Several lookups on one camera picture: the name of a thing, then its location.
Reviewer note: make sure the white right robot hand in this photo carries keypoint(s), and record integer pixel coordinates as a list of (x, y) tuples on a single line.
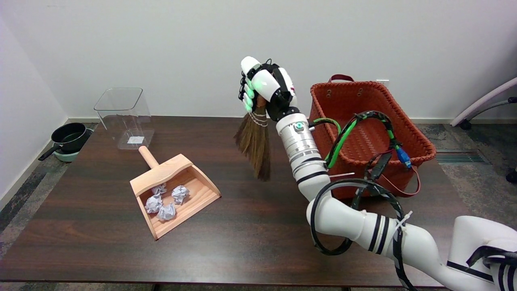
[(268, 83)]

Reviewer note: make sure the brown straw hand broom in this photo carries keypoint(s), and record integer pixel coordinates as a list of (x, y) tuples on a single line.
[(254, 141)]

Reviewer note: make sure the wooden dustpan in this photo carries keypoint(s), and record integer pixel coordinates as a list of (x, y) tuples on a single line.
[(161, 171)]

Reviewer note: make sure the white paper ball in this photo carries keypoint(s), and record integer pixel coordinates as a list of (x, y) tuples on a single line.
[(159, 188), (180, 194), (154, 203), (167, 211)]

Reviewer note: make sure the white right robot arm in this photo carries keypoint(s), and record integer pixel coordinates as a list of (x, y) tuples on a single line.
[(343, 218)]

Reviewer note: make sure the red woven basket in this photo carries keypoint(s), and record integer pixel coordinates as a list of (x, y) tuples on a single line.
[(351, 97)]

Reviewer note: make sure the white container sticker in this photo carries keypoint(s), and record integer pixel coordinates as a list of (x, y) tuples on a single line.
[(135, 140)]

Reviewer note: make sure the clear plastic container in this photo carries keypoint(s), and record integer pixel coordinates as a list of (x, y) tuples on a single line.
[(121, 105)]

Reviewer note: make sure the black frying pan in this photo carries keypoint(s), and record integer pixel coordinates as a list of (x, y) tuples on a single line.
[(70, 135)]

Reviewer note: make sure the floor vent grille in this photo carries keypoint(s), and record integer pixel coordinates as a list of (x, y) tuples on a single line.
[(462, 157)]

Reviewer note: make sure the teal pot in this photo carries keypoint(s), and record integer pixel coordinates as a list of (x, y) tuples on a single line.
[(66, 156)]

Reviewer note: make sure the black chair caster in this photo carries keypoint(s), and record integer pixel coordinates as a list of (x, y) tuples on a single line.
[(512, 176)]

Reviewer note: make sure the white wall socket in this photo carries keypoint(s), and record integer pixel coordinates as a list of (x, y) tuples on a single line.
[(383, 82)]

